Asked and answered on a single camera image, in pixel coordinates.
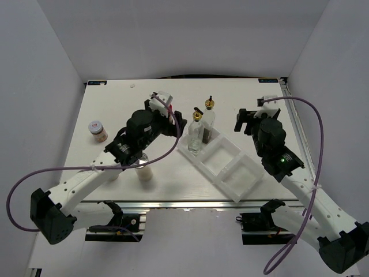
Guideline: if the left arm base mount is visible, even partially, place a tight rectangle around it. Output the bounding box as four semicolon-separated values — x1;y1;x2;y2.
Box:
85;200;143;242

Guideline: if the orange spice jar white lid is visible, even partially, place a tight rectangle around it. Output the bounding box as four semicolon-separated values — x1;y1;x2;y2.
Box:
88;121;108;143

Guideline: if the blue table sticker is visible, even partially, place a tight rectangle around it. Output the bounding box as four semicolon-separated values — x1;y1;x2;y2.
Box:
258;78;279;84
87;80;107;86

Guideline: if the right blue table sticker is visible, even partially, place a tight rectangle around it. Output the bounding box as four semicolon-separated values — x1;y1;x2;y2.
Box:
258;78;279;84

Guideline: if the blue label shaker bottle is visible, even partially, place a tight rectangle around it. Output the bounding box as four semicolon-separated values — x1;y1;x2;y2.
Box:
108;172;120;182

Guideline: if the silver lid white shaker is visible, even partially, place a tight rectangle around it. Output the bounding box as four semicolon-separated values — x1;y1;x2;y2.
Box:
134;153;153;182

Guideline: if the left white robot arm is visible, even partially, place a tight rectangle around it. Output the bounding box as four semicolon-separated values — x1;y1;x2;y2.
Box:
31;91;187;245

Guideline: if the left blue table sticker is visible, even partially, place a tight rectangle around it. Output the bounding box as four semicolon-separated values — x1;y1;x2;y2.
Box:
87;80;107;86

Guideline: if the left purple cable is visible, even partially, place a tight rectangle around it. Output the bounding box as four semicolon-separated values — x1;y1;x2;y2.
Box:
6;96;183;233

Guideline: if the white three-compartment tray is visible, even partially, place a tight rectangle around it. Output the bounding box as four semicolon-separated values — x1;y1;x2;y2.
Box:
177;129;265;203

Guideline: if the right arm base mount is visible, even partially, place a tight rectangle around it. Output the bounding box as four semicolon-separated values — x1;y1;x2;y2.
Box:
235;199;295;245

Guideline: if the clear oil bottle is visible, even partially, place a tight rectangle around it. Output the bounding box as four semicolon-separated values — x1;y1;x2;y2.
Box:
187;107;204;155

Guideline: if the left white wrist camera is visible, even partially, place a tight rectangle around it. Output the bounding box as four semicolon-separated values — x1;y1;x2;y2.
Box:
149;91;173;118

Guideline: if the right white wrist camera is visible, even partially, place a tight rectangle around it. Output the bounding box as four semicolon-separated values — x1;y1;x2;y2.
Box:
254;95;279;118

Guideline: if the dark sauce oil bottle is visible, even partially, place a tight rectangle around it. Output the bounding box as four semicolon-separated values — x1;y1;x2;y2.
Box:
202;96;216;144

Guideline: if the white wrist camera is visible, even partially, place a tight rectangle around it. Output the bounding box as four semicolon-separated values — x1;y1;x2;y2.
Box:
149;91;173;118
254;95;279;118

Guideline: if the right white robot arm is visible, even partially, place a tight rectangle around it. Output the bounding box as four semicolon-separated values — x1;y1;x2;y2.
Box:
234;108;368;274

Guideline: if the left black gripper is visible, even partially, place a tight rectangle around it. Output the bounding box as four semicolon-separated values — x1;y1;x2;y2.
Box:
139;100;186;150

